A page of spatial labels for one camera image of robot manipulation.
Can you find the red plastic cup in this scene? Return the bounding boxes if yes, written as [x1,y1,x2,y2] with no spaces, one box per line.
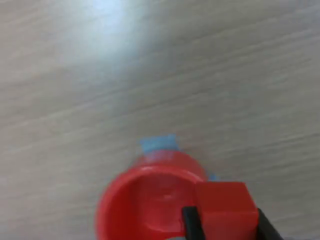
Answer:
[95,149,208,240]

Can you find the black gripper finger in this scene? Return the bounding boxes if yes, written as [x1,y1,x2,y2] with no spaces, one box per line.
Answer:
[254,207,286,240]
[181,205,207,240]

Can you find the red cube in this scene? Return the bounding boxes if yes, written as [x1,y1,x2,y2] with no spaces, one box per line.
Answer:
[194,181,259,240]

